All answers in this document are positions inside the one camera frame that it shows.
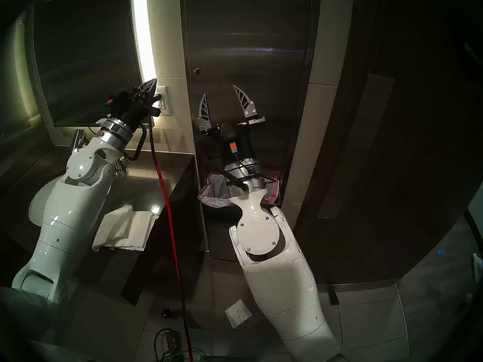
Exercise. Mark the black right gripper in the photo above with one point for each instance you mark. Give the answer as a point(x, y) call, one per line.
point(247, 146)

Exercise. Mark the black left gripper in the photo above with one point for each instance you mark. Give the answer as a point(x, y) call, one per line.
point(136, 112)

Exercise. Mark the stainless steel dispenser door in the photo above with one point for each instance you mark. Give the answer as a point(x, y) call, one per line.
point(256, 44)

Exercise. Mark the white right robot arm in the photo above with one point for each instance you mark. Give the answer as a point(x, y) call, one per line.
point(275, 274)

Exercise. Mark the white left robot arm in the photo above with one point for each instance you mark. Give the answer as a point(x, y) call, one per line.
point(68, 214)

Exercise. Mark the printed paper towel pack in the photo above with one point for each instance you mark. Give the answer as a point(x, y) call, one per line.
point(115, 223)

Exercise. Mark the plain white paper towel stack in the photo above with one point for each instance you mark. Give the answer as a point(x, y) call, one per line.
point(145, 231)

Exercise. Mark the crumpled paper towel sheet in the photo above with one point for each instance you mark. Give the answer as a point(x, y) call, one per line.
point(238, 314)

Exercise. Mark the bright vertical light strip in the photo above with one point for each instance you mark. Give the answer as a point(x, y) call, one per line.
point(144, 33)

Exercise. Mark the clear pink-edged bin liner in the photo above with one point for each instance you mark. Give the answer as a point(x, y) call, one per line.
point(213, 189)

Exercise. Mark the chrome faucet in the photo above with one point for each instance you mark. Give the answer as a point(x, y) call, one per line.
point(77, 140)

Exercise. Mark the stainless steel waste bin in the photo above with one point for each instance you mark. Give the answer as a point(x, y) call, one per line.
point(219, 233)

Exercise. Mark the white sink basin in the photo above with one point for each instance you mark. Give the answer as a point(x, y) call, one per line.
point(37, 210)

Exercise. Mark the dark vanity cabinet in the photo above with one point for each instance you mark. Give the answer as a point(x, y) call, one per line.
point(154, 259)

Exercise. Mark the dark wooden door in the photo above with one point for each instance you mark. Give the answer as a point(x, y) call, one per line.
point(422, 120)

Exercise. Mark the black knob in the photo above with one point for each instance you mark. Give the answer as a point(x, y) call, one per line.
point(168, 313)

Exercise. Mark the black power adapter box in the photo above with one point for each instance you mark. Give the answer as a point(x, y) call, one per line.
point(173, 342)

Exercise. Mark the grey robot torso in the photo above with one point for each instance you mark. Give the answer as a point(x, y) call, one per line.
point(22, 319)

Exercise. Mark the white wall outlet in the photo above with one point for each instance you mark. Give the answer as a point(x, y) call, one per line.
point(166, 109)

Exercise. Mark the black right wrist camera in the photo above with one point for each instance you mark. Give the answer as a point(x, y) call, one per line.
point(228, 132)

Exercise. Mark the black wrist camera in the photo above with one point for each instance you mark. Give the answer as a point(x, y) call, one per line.
point(120, 99)
point(228, 132)

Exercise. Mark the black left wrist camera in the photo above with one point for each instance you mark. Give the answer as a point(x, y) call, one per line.
point(120, 99)

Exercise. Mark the wall mirror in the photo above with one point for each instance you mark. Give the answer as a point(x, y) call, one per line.
point(86, 52)

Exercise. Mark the stainless steel wall panel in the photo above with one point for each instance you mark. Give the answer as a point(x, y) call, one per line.
point(316, 10)

